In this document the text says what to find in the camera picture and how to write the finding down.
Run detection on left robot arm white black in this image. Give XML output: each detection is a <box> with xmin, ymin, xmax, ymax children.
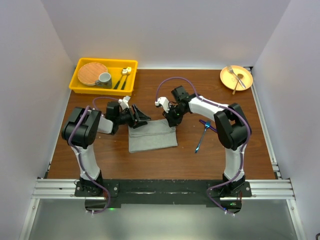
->
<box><xmin>61</xmin><ymin>101</ymin><xmax>151</xmax><ymax>196</ymax></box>

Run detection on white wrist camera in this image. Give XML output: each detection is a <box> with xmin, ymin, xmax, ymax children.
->
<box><xmin>118</xmin><ymin>95</ymin><xmax>131</xmax><ymax>110</ymax></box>
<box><xmin>155</xmin><ymin>97</ymin><xmax>171</xmax><ymax>112</ymax></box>

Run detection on tan round plate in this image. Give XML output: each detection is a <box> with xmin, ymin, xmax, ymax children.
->
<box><xmin>219</xmin><ymin>65</ymin><xmax>254</xmax><ymax>92</ymax></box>

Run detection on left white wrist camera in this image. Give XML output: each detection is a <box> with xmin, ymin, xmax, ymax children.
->
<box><xmin>118</xmin><ymin>95</ymin><xmax>131</xmax><ymax>110</ymax></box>

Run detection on silver knife on plate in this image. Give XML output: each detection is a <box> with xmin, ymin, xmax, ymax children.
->
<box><xmin>232</xmin><ymin>73</ymin><xmax>244</xmax><ymax>95</ymax></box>

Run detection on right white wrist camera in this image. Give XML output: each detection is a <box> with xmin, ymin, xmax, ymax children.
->
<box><xmin>155</xmin><ymin>97</ymin><xmax>171</xmax><ymax>112</ymax></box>

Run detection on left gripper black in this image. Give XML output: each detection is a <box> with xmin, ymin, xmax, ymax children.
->
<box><xmin>115</xmin><ymin>103</ymin><xmax>150</xmax><ymax>129</ymax></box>

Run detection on yellow plastic bin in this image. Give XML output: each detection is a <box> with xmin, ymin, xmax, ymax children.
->
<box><xmin>69</xmin><ymin>57</ymin><xmax>138</xmax><ymax>96</ymax></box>

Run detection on round wooden plate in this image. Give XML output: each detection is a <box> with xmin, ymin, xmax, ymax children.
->
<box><xmin>77</xmin><ymin>62</ymin><xmax>108</xmax><ymax>86</ymax></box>

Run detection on gold spoon black handle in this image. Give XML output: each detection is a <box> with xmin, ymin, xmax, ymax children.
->
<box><xmin>113</xmin><ymin>68</ymin><xmax>128</xmax><ymax>90</ymax></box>

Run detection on silver fork on plate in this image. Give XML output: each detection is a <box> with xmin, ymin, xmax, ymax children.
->
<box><xmin>227</xmin><ymin>65</ymin><xmax>246</xmax><ymax>89</ymax></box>

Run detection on blue metallic fork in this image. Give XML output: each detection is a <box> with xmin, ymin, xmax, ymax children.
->
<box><xmin>194</xmin><ymin>120</ymin><xmax>211</xmax><ymax>154</ymax></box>

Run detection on grey ceramic mug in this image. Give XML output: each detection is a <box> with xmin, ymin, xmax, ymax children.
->
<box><xmin>95</xmin><ymin>72</ymin><xmax>112</xmax><ymax>89</ymax></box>

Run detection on blue metallic knife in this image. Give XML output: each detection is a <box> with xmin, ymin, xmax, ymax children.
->
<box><xmin>199</xmin><ymin>119</ymin><xmax>217</xmax><ymax>133</ymax></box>

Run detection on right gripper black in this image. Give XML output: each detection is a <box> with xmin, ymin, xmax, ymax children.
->
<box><xmin>163</xmin><ymin>104</ymin><xmax>188</xmax><ymax>128</ymax></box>

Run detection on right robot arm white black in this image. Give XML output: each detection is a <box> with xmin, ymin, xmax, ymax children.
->
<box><xmin>155</xmin><ymin>86</ymin><xmax>252</xmax><ymax>197</ymax></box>

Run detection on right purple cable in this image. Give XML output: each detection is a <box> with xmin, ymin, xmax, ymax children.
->
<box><xmin>154</xmin><ymin>76</ymin><xmax>252</xmax><ymax>215</ymax></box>

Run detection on grey cloth napkin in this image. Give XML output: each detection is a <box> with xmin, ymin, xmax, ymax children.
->
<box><xmin>128</xmin><ymin>119</ymin><xmax>178</xmax><ymax>153</ymax></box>

